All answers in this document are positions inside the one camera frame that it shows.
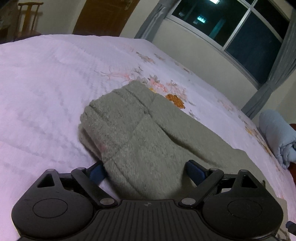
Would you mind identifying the grey fleece pants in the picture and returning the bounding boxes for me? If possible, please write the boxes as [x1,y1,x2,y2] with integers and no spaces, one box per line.
[79,81,265,199]

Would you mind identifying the rolled light blue blanket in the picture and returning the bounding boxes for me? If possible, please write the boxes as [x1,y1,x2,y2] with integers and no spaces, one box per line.
[259,109,295,169]

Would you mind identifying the red pillow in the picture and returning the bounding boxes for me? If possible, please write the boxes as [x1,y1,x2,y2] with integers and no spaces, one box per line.
[290,123,296,132]

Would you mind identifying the pink floral bed sheet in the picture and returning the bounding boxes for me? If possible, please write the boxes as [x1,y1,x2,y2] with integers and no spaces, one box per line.
[1,35,295,240]

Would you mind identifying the grey curtain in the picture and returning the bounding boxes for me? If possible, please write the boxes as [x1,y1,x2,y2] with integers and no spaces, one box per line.
[241,12,295,119]
[134,0,178,42]

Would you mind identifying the grey curtain left side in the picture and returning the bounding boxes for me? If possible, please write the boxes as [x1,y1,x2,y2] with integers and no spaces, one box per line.
[134,0,178,42]

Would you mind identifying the brown wooden door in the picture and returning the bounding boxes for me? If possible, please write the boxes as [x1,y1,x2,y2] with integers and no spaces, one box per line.
[73,0,139,37]

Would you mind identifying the wooden chair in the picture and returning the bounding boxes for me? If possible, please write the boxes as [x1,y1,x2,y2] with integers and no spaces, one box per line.
[1,1,44,44]

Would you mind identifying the dark window with frame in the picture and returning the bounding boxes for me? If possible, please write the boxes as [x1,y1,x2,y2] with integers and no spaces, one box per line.
[167,0,290,88]

